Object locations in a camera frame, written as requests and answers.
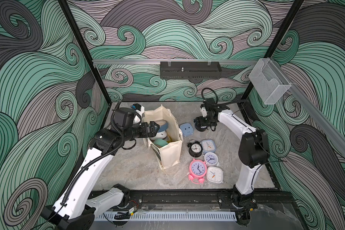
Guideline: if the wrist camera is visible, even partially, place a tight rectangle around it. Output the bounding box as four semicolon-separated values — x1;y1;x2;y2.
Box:
113;103;145;127
200;98;218;117

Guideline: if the white square alarm clock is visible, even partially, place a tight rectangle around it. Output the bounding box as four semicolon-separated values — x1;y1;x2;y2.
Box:
206;166;224;184

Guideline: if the green round alarm clock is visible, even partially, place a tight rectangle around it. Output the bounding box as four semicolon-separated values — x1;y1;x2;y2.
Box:
153;139;169;148

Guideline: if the small black alarm clock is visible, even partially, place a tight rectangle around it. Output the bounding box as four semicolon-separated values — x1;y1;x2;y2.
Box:
195;123;208;132

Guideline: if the black twin-bell alarm clock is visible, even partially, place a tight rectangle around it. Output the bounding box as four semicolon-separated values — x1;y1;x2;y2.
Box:
187;140;203;158

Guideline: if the silver twin-bell alarm clock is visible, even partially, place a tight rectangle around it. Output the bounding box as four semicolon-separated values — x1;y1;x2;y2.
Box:
150;131;167;141

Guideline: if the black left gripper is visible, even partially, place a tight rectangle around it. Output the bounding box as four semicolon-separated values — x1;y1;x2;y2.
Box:
121;121;159;143

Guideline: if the clear acrylic wall holder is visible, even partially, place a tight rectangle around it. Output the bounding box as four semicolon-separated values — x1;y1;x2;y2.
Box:
249;58;291;105

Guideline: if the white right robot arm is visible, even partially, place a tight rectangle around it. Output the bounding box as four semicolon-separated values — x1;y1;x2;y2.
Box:
194;109;269;201

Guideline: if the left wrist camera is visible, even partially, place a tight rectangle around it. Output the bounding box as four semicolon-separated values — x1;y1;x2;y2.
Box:
113;103;145;127

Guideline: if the floral canvas tote bag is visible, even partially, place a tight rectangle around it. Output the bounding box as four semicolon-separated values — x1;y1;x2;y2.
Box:
142;106;184;170

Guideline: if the white purple-face alarm clock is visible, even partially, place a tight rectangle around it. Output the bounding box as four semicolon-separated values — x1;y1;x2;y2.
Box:
204;152;219;167

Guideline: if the white slotted cable duct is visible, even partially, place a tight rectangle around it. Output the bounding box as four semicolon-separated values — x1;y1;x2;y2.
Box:
95;211;237;222

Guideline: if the light blue square alarm clock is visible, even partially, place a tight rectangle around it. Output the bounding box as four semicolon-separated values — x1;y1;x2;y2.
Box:
201;139;217;153

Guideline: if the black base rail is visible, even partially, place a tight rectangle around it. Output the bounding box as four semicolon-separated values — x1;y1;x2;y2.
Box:
129;188;294;209

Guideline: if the pink twin-bell alarm clock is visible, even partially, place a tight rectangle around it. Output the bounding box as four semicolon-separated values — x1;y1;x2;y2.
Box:
188;159;208;185

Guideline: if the light blue square clock back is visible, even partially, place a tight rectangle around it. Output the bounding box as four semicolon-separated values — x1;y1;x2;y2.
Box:
179;123;194;137

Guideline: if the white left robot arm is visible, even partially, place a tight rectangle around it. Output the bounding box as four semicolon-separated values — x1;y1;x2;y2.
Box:
41;121;160;230

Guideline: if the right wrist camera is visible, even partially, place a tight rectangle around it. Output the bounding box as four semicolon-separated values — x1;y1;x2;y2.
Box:
200;98;218;117

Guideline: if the large round blue-rim clock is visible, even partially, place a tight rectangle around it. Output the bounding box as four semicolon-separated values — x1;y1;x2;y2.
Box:
155;120;169;133

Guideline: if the black perforated wall tray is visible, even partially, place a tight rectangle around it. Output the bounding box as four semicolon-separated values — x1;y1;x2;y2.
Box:
160;61;222;81

